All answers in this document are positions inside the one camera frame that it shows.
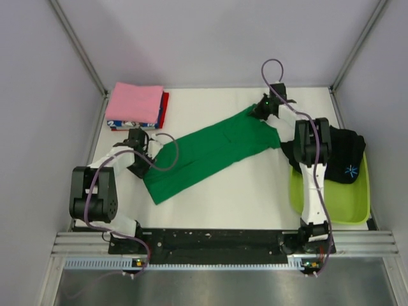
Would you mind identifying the aluminium frame rail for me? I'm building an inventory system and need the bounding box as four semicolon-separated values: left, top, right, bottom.
52;231;399;257

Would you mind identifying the lime green plastic basket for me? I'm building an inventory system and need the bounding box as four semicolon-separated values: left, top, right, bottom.
289;157;370;225

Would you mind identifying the folded blue printed t shirt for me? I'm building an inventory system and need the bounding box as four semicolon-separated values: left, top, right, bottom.
106;95;167;131

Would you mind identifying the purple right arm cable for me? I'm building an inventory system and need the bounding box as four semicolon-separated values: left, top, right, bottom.
261;59;332;277

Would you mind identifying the green t shirt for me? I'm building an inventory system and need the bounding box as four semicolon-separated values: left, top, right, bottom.
143;105;281;205

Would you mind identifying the grey slotted cable duct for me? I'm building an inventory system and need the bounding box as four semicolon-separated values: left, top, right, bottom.
64;253;323;271

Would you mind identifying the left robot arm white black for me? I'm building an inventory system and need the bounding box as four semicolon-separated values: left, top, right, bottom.
69;128;163;253

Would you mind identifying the black t shirt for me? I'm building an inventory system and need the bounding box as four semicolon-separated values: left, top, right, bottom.
280;126;366;187

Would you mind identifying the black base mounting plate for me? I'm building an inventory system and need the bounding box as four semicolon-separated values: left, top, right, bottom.
108;227;335;265

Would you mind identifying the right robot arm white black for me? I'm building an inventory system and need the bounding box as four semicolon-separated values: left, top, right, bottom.
250;82;332;252

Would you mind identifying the folded pink t shirt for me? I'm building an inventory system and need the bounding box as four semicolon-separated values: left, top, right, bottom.
105;82;164;124

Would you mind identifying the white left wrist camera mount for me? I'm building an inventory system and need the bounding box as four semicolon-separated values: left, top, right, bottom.
147;134;163;159

